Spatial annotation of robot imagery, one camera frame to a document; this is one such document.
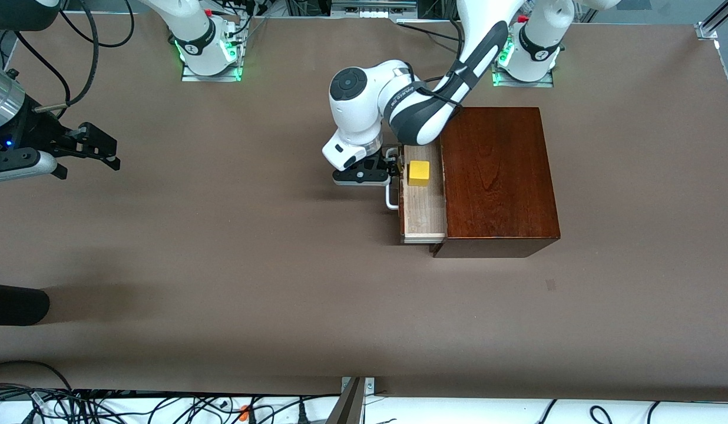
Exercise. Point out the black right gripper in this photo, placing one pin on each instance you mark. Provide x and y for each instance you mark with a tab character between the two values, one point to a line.
39	134

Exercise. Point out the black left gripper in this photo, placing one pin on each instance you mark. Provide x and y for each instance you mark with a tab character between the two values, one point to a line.
394	167

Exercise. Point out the yellow cube block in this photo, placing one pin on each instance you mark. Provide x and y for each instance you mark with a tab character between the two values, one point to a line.
418	174

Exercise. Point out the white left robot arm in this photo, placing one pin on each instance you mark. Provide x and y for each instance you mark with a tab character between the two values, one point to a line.
364	100

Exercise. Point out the dark brown wooden cabinet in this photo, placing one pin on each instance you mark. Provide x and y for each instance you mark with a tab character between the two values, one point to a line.
499	176

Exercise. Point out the grey power strip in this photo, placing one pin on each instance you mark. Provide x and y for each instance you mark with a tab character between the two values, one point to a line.
373	10

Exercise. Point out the black rounded cylinder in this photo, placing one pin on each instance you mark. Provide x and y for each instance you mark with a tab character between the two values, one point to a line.
16	303

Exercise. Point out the dark grey pole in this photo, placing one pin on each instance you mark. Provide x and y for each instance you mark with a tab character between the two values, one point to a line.
346	409

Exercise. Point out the orange connector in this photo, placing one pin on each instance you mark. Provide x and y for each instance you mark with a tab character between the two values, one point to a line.
244	412

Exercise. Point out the aluminium profile bar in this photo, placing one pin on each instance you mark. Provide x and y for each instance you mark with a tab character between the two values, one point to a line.
714	20

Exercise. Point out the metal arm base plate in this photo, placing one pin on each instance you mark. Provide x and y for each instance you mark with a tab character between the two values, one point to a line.
211	78
523	83

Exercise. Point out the small metal bracket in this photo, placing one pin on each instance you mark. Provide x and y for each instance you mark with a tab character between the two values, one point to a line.
370	386

